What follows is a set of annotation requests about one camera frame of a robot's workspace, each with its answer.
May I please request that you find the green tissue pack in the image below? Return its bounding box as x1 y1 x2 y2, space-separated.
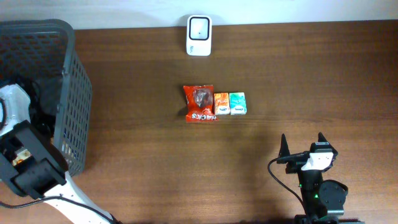
229 92 247 115

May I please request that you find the orange tissue pack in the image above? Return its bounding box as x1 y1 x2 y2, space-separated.
214 93 231 115

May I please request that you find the red snack bag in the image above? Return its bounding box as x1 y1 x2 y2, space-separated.
183 85 218 123

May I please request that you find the yellow wet wipes pack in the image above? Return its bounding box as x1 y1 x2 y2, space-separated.
12 148 31 166

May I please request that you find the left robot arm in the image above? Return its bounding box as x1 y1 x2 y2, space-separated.
1 81 117 224

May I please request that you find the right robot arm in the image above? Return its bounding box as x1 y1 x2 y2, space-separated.
267 133 361 224

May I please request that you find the white barcode scanner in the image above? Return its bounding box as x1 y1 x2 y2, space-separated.
186 15 213 57

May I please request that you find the grey plastic mesh basket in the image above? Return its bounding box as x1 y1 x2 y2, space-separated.
1 19 93 175

